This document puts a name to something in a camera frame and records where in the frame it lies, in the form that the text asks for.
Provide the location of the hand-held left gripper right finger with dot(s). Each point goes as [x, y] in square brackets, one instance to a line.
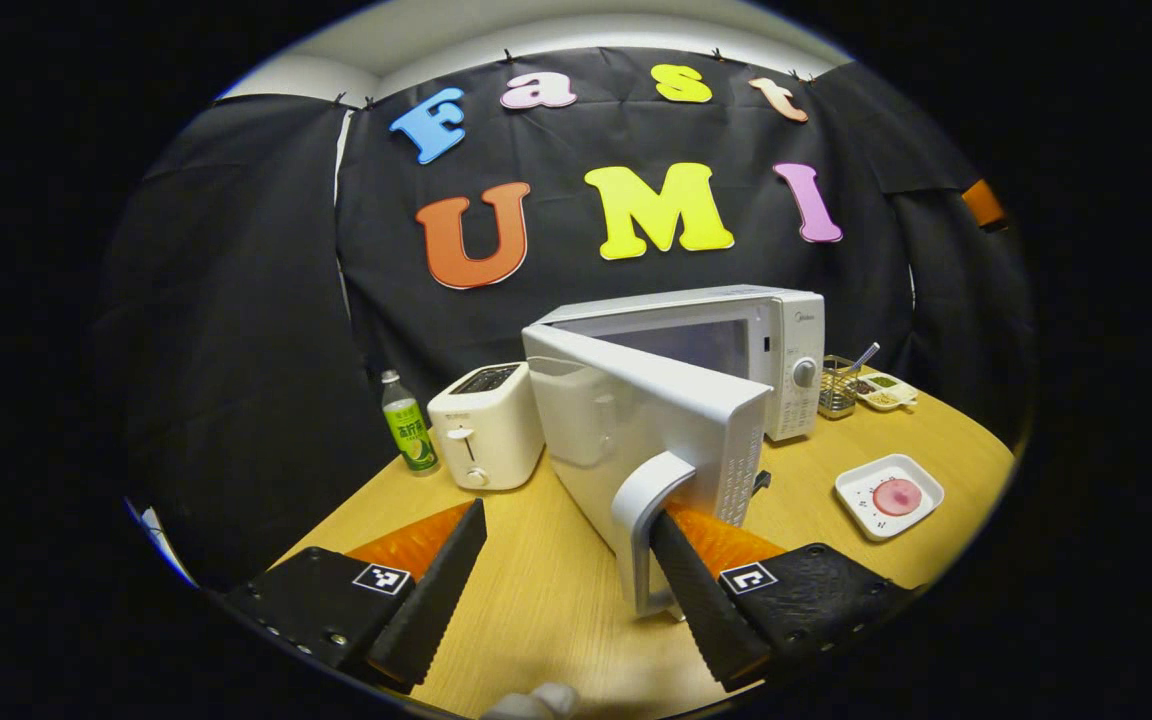
[706, 610]

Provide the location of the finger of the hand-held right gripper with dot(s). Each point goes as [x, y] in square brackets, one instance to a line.
[982, 203]

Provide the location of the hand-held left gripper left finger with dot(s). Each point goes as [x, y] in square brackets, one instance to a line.
[436, 600]

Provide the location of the white square plate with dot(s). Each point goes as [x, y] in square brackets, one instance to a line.
[861, 495]

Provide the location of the white microwave oven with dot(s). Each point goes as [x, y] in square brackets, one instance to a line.
[656, 410]

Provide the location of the pink round food slice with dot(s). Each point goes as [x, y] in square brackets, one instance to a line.
[898, 497]

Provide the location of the green drink bottle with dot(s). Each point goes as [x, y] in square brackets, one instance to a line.
[408, 430]

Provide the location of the white toaster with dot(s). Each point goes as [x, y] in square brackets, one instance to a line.
[491, 430]

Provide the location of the metal spoon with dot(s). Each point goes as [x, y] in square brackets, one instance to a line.
[866, 354]

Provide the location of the white divided dish with beans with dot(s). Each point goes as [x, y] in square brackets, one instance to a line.
[886, 395]

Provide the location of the white paper sheet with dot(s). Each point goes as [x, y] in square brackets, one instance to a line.
[164, 545]

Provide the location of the black backdrop cloth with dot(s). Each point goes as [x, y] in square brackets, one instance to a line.
[266, 300]

